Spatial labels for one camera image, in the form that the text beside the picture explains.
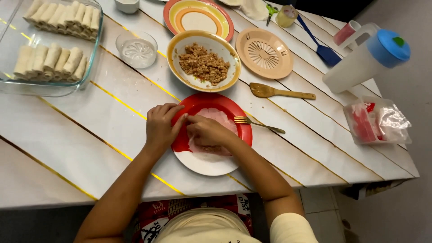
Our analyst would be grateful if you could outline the person's right hand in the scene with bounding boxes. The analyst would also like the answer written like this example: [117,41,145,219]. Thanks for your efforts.
[187,115,237,148]

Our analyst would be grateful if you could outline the person's left hand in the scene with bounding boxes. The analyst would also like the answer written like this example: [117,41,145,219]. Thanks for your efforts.
[146,103,189,153]

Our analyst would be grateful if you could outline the thin spring roll wrapper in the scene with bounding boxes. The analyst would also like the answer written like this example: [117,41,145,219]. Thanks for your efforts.
[187,108,239,157]

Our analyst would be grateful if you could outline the red and white plate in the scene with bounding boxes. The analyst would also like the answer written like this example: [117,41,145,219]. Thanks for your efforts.
[170,93,253,177]

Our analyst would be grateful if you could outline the yellow rimmed bowl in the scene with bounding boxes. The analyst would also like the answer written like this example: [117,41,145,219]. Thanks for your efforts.
[167,30,242,92]

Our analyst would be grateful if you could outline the gold fork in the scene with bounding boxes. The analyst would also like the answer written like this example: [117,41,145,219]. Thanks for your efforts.
[234,116,286,134]

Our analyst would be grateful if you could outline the brown minced meat filling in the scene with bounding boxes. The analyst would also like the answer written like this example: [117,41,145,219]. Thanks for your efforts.
[178,43,231,85]

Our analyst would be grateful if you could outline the wooden spatula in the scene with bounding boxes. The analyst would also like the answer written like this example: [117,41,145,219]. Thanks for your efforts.
[249,82,317,100]

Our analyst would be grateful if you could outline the small clear glass bowl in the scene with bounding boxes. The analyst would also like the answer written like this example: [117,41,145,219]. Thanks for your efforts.
[115,31,158,69]

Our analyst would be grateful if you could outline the red patterned cloth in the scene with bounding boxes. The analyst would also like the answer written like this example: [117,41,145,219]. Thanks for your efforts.
[132,194,254,243]

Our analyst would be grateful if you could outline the cream shirt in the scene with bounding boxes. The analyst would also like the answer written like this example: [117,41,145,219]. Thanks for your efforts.
[153,207,319,243]

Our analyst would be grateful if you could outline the peach plastic strainer plate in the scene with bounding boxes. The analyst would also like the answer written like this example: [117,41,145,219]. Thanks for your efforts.
[236,28,294,80]

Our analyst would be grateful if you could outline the orange yellow striped plate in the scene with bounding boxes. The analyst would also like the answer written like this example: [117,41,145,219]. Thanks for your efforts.
[163,0,235,42]

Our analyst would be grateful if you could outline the clear glass baking dish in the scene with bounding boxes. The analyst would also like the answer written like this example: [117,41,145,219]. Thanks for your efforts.
[0,0,104,98]

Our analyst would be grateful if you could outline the row of spring rolls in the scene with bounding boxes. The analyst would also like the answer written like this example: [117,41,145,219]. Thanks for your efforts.
[13,43,88,83]
[23,0,101,42]

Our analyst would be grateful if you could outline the small white bowl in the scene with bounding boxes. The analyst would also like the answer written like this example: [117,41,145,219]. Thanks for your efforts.
[114,0,140,14]

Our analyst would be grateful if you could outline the stack of round wrappers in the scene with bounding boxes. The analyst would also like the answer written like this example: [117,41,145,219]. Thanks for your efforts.
[240,0,269,21]

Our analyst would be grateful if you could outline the yellowish tape roll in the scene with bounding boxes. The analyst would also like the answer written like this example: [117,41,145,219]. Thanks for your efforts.
[275,5,299,28]

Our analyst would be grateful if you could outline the blue silicone spatula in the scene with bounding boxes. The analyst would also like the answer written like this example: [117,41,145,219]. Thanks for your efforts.
[296,14,342,67]

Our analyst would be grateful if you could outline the red crab sticks pack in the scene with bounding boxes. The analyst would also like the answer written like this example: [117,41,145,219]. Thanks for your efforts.
[351,103,385,142]

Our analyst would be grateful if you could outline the white pitcher with blue lid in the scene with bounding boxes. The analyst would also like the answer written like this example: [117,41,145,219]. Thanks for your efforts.
[322,23,412,94]

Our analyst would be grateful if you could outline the pink cup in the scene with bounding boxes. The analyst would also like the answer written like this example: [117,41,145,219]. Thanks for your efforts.
[333,20,362,46]

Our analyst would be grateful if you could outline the clear plastic bag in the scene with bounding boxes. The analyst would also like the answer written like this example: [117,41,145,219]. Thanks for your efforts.
[343,96,413,146]

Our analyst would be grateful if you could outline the green handled scissors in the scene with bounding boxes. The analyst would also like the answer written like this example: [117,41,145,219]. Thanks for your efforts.
[265,4,279,27]

